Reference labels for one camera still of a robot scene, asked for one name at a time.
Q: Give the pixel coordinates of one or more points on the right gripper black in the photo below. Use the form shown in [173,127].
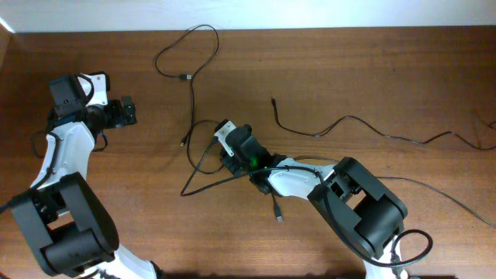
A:
[234,167]

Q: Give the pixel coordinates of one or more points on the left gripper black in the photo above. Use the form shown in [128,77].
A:
[126,111]

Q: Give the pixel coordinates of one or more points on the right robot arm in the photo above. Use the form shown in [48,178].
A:
[246,147]

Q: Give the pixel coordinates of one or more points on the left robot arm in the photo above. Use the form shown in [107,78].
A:
[67,228]

